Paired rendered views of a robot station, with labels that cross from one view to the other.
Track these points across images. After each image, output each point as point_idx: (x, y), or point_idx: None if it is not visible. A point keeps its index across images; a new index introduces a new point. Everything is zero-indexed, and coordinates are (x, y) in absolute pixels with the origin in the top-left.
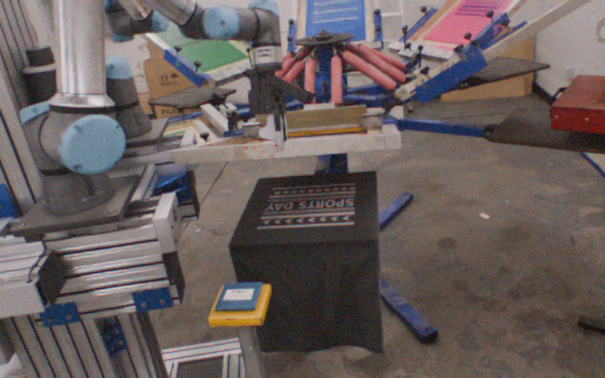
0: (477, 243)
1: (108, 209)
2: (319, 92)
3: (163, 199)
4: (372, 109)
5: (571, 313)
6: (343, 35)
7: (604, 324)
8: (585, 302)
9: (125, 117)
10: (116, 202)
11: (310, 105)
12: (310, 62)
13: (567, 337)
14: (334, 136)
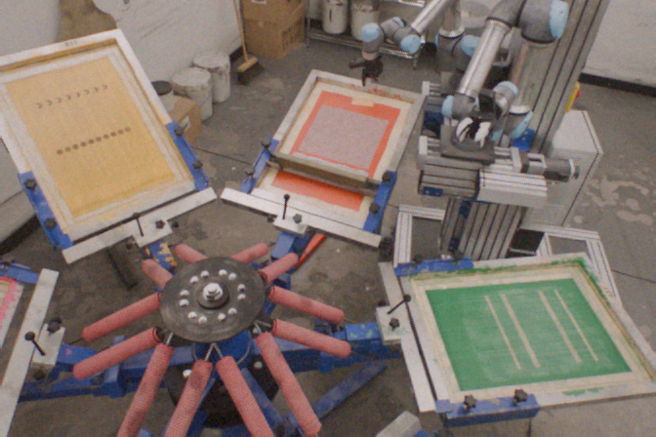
0: (90, 422)
1: (446, 74)
2: (246, 329)
3: (427, 91)
4: (251, 196)
5: (126, 297)
6: (180, 291)
7: (126, 273)
8: (104, 302)
9: None
10: (444, 77)
11: (302, 219)
12: (264, 269)
13: (153, 281)
14: (311, 159)
